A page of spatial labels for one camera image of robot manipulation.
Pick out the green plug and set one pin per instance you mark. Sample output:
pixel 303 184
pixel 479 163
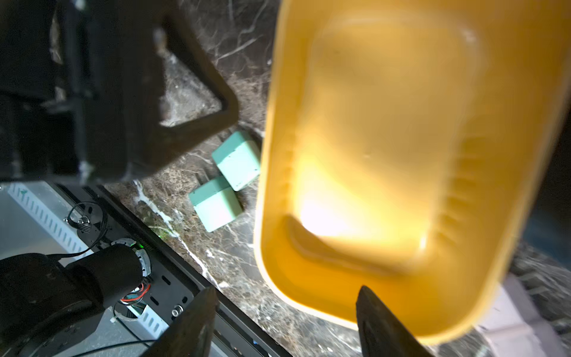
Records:
pixel 215 203
pixel 238 159

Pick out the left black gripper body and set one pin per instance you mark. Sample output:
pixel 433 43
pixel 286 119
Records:
pixel 80 91

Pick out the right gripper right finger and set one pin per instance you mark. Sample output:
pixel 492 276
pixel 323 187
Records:
pixel 380 332

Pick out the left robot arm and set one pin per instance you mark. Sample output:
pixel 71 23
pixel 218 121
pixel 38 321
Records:
pixel 47 307

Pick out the pink plug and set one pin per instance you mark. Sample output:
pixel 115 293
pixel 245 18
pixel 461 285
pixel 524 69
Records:
pixel 526 318

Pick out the black front mounting rail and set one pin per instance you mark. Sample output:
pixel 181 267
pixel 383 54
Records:
pixel 174 282

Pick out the yellow storage tray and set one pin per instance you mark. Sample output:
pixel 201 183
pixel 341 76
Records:
pixel 405 142

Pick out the left teal storage tray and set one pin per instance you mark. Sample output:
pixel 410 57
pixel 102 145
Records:
pixel 548 226

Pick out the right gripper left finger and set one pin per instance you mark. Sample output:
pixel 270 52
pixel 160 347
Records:
pixel 192 332

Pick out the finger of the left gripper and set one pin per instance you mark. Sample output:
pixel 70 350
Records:
pixel 188 101

